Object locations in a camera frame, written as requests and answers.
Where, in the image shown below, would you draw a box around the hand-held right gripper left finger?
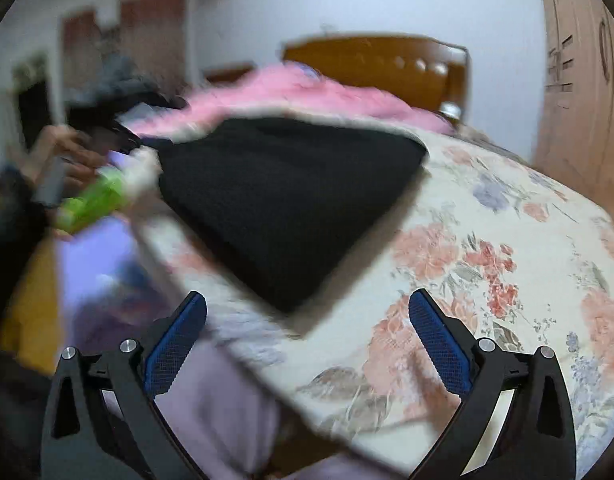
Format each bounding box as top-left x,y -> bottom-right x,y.
39,290 -> 208,480

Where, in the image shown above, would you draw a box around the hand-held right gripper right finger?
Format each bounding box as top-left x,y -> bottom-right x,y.
408,288 -> 578,480

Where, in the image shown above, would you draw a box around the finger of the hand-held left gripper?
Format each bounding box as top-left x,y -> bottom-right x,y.
109,119 -> 175,156

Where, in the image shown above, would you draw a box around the black pants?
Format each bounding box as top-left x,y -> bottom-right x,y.
156,116 -> 430,315

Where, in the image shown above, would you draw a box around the person's left forearm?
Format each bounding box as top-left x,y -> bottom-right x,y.
0,164 -> 58,343

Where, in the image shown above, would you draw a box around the person's left hand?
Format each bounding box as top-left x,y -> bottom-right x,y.
23,124 -> 114,192

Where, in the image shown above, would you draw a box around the dark clothes pile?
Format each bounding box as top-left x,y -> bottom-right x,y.
93,54 -> 160,107

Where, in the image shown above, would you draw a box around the dark doorway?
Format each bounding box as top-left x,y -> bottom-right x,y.
11,51 -> 56,152

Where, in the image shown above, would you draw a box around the green bottle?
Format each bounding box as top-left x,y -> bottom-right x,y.
53,166 -> 134,236

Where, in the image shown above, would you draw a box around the floral blanket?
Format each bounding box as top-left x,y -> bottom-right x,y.
131,122 -> 614,480

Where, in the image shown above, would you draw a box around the purple bed sheet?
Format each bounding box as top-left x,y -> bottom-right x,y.
53,150 -> 308,480

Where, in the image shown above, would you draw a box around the brick pattern curtain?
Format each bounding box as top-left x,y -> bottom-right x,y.
61,0 -> 188,97

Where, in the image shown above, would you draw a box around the brown nightstand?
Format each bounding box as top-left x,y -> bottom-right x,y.
203,61 -> 258,85

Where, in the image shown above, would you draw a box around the yellow wooden cabinet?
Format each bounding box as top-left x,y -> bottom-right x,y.
0,237 -> 64,377

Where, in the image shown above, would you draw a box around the pink blanket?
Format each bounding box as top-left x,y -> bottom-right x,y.
136,61 -> 458,142

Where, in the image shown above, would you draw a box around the wooden headboard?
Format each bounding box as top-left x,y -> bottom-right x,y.
281,34 -> 472,127

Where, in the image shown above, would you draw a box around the wooden wardrobe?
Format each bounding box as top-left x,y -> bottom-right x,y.
533,0 -> 614,207

